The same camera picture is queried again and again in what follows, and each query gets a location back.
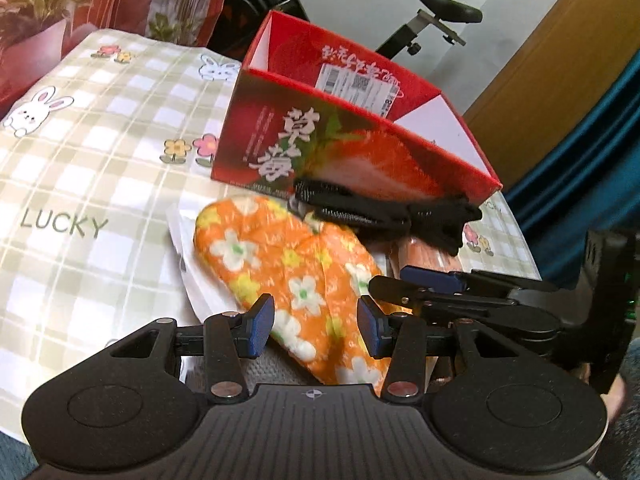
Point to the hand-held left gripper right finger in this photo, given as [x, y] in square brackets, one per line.
[370, 327]

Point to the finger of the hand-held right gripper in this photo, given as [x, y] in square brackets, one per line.
[430, 276]
[400, 291]

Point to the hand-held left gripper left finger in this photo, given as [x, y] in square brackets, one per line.
[261, 325]

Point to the orange floral oven mitt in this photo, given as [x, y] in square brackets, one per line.
[305, 280]

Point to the red strawberry print box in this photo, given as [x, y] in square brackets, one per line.
[350, 125]

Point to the grey cloth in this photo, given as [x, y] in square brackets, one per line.
[280, 367]

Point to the teal curtain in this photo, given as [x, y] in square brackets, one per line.
[585, 160]

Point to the checked bunny print tablecloth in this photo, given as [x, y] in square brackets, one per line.
[95, 200]

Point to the wooden door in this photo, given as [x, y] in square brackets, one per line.
[545, 55]

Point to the black exercise bike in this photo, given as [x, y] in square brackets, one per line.
[450, 7]

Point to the red floral printed cloth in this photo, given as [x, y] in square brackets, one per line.
[85, 0]

